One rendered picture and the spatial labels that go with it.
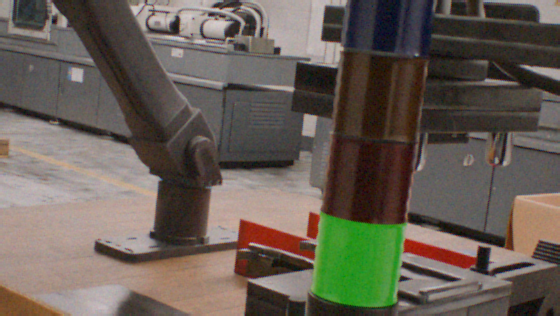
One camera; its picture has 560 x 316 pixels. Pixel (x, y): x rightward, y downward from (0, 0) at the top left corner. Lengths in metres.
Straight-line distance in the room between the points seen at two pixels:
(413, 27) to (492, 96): 0.31
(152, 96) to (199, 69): 6.81
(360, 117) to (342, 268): 0.06
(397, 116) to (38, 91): 9.52
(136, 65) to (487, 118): 0.43
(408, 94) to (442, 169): 5.74
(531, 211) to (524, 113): 2.37
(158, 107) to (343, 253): 0.64
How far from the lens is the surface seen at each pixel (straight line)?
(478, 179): 5.98
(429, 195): 6.20
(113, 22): 0.96
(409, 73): 0.39
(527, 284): 0.88
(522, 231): 3.13
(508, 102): 0.71
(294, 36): 9.80
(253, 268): 0.76
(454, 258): 0.98
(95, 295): 0.83
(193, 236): 1.07
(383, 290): 0.40
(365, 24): 0.38
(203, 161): 1.04
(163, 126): 1.01
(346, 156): 0.39
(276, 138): 8.02
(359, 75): 0.38
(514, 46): 0.61
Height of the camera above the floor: 1.16
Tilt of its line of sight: 7 degrees down
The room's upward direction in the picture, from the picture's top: 7 degrees clockwise
